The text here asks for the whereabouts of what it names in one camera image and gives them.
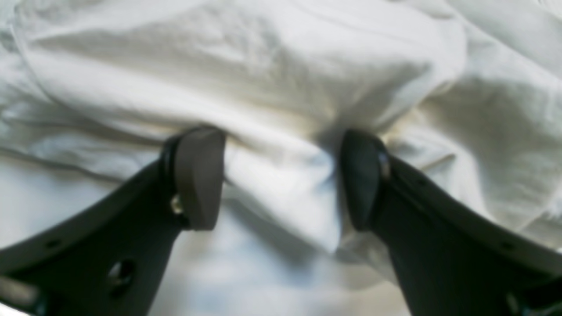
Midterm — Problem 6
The white graphic print T-shirt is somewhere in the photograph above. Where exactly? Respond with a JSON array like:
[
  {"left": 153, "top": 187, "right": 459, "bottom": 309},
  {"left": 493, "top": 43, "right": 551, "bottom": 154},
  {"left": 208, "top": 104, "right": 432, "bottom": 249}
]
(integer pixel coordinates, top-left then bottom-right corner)
[{"left": 0, "top": 0, "right": 562, "bottom": 291}]

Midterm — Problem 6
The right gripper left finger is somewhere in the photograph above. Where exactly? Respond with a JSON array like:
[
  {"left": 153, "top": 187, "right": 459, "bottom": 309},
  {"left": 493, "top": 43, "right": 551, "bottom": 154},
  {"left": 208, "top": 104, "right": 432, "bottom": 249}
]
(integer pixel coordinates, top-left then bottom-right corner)
[{"left": 0, "top": 127, "right": 226, "bottom": 316}]

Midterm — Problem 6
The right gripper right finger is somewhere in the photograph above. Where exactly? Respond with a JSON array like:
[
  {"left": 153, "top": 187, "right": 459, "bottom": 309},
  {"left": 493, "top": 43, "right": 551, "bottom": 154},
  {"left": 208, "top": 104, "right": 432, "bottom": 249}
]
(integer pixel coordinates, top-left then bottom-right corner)
[{"left": 339, "top": 130, "right": 562, "bottom": 316}]

